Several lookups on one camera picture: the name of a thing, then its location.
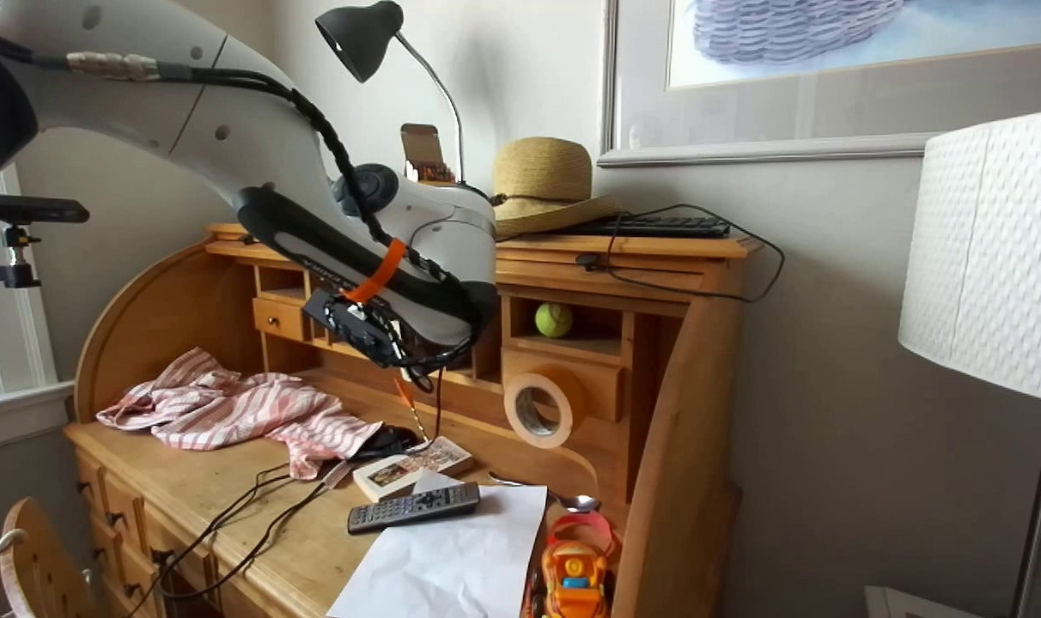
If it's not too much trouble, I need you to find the green yellow carton box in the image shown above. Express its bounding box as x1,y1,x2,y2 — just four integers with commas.
398,120,460,187

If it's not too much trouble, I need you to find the white paper sheet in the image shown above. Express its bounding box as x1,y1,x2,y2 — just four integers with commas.
324,485,553,618

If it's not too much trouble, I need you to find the straw sun hat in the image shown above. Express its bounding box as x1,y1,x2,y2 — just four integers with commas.
489,133,620,239

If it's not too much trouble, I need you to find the yellow masking tape roll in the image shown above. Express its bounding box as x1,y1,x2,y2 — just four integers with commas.
502,371,579,454

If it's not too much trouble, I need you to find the framed wall picture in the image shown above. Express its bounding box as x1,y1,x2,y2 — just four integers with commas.
593,0,1041,172

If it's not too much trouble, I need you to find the black desk lamp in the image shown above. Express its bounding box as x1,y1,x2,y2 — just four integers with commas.
311,0,490,204

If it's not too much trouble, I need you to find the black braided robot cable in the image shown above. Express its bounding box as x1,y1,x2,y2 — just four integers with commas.
66,48,410,251

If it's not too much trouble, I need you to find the green tennis ball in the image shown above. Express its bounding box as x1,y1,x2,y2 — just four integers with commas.
531,298,576,345

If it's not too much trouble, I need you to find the black flat device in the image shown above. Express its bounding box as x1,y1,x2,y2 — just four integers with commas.
579,213,735,239

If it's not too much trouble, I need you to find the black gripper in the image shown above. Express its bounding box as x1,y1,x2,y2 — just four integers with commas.
307,288,430,371

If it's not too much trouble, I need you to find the black remote control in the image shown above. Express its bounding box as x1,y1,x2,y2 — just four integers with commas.
343,480,485,539

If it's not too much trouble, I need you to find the black looped cable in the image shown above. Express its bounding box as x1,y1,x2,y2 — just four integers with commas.
573,204,790,307

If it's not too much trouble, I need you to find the black desk cable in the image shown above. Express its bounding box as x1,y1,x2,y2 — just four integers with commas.
128,457,357,615

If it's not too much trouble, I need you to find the orange pen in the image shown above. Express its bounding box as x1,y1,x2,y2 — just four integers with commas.
391,375,426,434

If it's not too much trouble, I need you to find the black camera stand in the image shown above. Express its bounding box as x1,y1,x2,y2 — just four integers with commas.
0,189,94,292

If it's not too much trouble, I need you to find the red striped white cloth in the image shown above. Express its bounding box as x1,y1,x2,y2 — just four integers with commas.
94,345,380,485

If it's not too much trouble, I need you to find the wooden chair back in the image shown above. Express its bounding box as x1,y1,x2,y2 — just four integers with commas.
0,494,99,618

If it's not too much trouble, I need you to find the white paperback book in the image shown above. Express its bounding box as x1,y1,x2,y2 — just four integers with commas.
350,434,478,505

